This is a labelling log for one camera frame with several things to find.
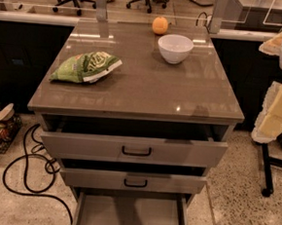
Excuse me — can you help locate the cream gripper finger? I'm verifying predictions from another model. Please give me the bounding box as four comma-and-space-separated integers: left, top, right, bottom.
251, 81, 282, 143
259, 32, 282, 56

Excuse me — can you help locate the green jalapeno chip bag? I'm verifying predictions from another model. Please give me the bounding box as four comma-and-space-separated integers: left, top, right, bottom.
49, 52, 123, 84

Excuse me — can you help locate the grey drawer cabinet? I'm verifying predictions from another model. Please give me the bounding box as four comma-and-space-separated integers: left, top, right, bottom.
18, 14, 252, 225

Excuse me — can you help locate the open bottom drawer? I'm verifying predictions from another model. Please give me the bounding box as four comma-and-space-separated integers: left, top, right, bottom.
73, 190, 188, 225

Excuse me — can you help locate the black stand with wheel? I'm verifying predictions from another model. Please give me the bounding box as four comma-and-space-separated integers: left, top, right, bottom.
262, 144, 282, 198

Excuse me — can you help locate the white ceramic bowl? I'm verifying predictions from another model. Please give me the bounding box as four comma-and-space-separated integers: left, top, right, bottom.
158, 34, 194, 64

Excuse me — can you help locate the orange fruit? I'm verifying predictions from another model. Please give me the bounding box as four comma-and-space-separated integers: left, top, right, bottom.
152, 17, 168, 35

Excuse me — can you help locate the white bowl in basket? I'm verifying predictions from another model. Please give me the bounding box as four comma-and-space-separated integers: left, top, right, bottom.
0, 103, 15, 121

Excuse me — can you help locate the black looped cable on ledge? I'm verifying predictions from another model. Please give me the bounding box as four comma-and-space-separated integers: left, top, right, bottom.
194, 11, 213, 29

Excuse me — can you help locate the black wire basket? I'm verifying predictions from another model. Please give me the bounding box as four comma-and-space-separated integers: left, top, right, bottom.
0, 114, 22, 154

